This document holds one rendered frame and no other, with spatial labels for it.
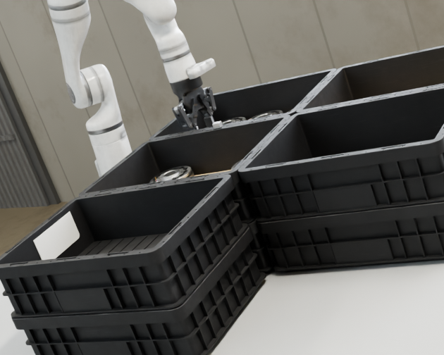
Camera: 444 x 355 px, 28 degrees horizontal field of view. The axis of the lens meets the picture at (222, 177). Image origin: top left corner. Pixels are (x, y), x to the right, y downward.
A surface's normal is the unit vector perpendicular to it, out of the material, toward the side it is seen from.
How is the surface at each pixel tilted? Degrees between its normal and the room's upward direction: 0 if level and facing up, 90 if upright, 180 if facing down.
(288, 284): 0
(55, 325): 90
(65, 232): 90
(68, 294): 90
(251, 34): 90
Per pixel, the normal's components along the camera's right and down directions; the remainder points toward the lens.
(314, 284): -0.33, -0.89
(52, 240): 0.84, -0.12
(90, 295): -0.44, 0.43
